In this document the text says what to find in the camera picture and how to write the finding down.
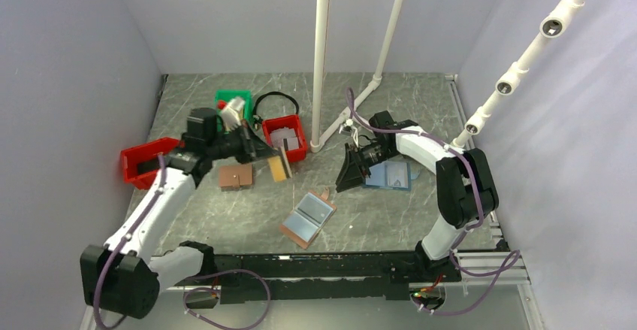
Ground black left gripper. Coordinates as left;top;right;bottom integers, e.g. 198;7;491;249
207;120;278;165

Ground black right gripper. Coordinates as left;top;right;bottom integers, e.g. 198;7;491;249
336;141;397;193

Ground blue card holder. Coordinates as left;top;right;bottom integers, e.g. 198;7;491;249
363;161;420;191

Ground tan card holder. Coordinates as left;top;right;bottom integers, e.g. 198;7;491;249
279;187;337;250
219;164;254;191

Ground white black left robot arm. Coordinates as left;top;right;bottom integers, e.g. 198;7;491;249
80;107;291;329

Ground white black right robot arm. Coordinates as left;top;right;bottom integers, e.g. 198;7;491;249
335;111;499;281

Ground white cards in red bin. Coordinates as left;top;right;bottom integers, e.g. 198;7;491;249
270;127;300;151

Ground tan closed card holder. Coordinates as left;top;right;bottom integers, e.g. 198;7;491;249
219;164;254;191

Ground small red bin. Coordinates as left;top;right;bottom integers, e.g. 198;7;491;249
262;114;308;162

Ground green bin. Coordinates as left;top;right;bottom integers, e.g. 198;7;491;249
214;89;254;132

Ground large red bin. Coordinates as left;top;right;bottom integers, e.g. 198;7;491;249
120;137;180;189

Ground black cable loop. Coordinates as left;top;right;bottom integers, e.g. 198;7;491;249
251;91;300;129

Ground white PVC pipe frame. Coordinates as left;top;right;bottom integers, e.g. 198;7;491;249
310;0;404;153

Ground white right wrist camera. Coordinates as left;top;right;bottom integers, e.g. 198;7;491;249
339;119;358;144

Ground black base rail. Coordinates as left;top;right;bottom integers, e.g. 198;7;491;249
178;250;462;304

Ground white PVC camera pole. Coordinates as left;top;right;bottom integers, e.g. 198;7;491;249
451;0;585;147

